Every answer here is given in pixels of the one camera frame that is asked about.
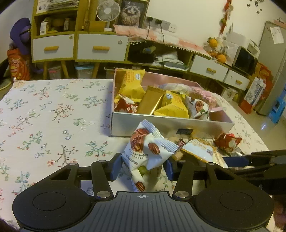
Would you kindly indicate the white pecan snack packet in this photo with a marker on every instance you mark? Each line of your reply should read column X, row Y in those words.
column 145, row 154

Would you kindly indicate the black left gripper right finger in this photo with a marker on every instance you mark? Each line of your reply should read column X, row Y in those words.
column 182, row 173

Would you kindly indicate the yellow waffle sandwich packet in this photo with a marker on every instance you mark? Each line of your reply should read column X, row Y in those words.
column 129, row 82

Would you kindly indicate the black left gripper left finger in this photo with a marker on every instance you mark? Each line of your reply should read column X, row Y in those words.
column 102, row 172

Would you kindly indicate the gold snack bar packet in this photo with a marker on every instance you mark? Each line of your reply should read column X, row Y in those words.
column 150, row 101

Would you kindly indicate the white gold trimmed packet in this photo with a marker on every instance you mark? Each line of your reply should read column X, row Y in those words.
column 200, row 149

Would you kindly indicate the purple hat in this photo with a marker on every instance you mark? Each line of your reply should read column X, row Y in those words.
column 21, row 35

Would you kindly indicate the floral tablecloth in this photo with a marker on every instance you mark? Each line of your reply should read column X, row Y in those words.
column 46, row 125

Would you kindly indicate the cat picture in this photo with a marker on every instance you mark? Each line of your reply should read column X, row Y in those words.
column 132, row 13

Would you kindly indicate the pink cardboard box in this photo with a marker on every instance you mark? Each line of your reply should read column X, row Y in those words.
column 124, row 124

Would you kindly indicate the white desk fan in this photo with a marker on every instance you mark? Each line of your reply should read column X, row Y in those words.
column 108, row 11

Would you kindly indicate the pink snack packet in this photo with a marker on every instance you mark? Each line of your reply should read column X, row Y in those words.
column 193, row 92

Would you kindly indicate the orange printed bag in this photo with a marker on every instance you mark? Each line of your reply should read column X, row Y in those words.
column 19, row 64

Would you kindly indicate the red snack packet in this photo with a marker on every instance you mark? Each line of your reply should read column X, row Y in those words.
column 126, row 105
column 227, row 142

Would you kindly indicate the wooden cabinet with white drawers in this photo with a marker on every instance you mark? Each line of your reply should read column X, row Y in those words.
column 123, row 48

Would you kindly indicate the oranges on cabinet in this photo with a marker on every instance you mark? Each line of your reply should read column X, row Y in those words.
column 216, row 49

